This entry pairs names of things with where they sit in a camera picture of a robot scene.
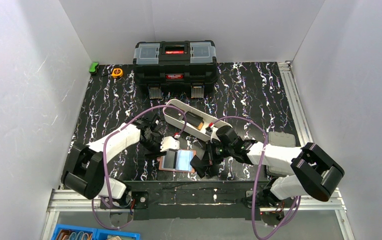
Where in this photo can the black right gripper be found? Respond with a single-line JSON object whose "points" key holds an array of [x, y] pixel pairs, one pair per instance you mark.
{"points": [[208, 156]]}

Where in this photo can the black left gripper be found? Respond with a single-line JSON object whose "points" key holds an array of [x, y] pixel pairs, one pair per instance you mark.
{"points": [[154, 142]]}

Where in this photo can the brown leather card holder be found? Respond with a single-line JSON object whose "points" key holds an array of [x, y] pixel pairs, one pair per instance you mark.
{"points": [[177, 161]]}

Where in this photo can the white plastic card tray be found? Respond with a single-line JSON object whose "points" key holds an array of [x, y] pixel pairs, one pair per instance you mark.
{"points": [[172, 117]]}

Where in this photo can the black VIP card stack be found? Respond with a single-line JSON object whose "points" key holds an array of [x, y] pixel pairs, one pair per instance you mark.
{"points": [[192, 119]]}

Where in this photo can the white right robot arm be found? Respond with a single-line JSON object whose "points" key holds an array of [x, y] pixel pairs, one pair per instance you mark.
{"points": [[305, 171]]}

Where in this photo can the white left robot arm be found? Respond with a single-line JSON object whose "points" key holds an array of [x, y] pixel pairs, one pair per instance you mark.
{"points": [[86, 167]]}

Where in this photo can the grey flat box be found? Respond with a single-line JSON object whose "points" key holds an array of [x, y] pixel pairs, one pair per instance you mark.
{"points": [[280, 139]]}

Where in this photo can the orange tape measure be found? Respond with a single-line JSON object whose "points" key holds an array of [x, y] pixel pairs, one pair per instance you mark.
{"points": [[117, 73]]}

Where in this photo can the black Delixi toolbox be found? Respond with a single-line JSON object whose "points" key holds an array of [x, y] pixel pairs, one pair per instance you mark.
{"points": [[188, 67]]}

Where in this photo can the blue plastic bin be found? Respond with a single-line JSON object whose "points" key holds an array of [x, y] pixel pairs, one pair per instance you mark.
{"points": [[71, 232]]}

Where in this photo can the green small tool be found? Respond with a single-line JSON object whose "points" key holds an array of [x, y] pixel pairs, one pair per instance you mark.
{"points": [[94, 68]]}

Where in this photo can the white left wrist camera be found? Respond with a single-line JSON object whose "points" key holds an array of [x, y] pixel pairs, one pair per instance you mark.
{"points": [[169, 143]]}

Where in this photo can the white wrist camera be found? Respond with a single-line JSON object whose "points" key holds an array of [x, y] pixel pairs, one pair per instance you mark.
{"points": [[210, 127], [169, 143]]}

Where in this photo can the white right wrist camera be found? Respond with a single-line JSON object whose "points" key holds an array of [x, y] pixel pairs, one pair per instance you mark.
{"points": [[210, 127]]}

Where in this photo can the aluminium frame rail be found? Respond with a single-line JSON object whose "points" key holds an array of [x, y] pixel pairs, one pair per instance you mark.
{"points": [[336, 202]]}

